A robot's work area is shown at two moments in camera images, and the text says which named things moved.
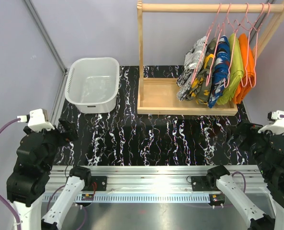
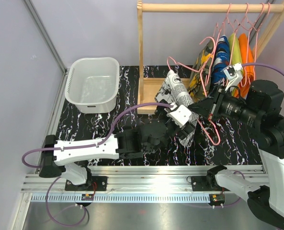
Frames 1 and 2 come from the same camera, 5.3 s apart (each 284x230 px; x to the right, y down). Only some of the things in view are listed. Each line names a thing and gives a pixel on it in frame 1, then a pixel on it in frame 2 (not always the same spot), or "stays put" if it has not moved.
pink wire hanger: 194,77 -> 199,70
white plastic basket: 93,85 stays put
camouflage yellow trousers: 198,89 stays put
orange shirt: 248,70 stays put
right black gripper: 247,129 -> 204,107
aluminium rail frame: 156,179 stays put
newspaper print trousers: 194,58 -> 174,92
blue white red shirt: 221,78 stays put
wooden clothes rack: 159,96 stays put
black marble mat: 122,138 stays put
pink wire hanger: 217,46 -> 209,63
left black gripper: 70,134 -> 186,128
